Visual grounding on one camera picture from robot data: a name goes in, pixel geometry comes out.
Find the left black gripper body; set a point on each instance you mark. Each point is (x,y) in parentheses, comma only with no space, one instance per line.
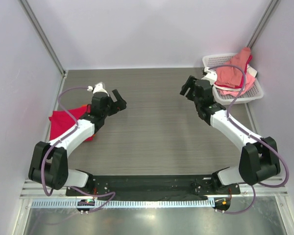
(105,111)

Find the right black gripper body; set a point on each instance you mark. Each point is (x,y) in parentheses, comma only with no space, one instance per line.
(196,101)

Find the crimson red t shirt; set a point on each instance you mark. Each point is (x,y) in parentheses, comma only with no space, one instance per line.
(61,121)

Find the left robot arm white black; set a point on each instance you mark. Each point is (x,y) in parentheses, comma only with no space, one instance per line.
(49,163)

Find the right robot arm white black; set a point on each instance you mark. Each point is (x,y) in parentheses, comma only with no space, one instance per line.
(258,160)

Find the salmon pink t shirt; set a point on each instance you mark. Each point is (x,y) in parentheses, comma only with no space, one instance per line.
(232,77)

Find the light pink t shirt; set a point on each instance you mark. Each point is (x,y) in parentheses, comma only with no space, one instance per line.
(248,85)

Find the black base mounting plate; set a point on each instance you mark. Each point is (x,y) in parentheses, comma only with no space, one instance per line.
(152,184)

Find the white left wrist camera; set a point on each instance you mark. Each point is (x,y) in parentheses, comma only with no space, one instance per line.
(99,87)

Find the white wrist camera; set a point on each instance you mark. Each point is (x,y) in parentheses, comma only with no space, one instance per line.
(210,75)
(99,87)

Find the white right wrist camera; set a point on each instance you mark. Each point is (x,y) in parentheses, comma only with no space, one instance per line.
(210,75)

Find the white slotted cable duct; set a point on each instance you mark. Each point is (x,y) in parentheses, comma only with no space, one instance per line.
(89,204)

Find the aluminium front rail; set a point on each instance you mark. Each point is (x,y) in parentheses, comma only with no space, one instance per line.
(35,191)

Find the right aluminium frame post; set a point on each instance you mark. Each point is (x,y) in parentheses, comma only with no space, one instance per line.
(268,13)

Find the aluminium frame post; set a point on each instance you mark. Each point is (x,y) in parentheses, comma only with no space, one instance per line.
(268,13)
(40,32)

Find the left aluminium frame post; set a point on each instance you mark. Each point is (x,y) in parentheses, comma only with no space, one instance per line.
(40,32)

